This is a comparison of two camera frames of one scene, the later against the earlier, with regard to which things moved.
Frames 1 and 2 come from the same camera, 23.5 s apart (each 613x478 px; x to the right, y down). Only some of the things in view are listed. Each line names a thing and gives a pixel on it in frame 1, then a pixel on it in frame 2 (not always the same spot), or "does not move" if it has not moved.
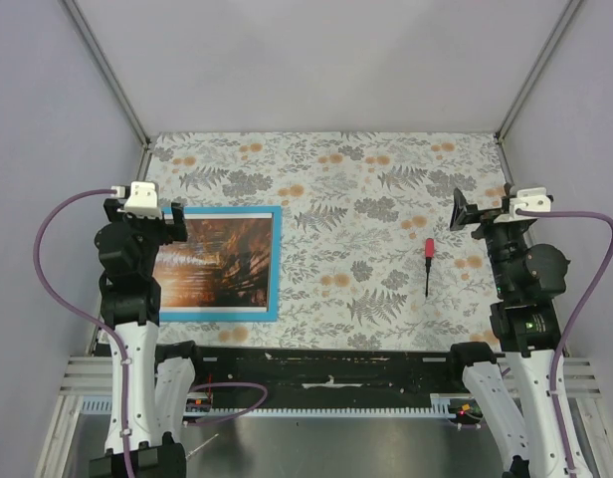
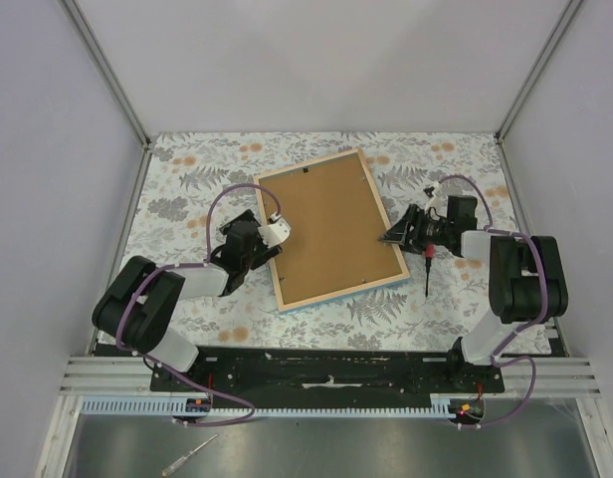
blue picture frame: [271, 315] → [335, 220]
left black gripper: [174, 232] → [264, 253]
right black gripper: [464, 212] → [399, 232]
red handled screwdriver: [429, 254] does not move
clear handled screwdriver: [191, 452] does not move
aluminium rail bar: [88, 375] does not move
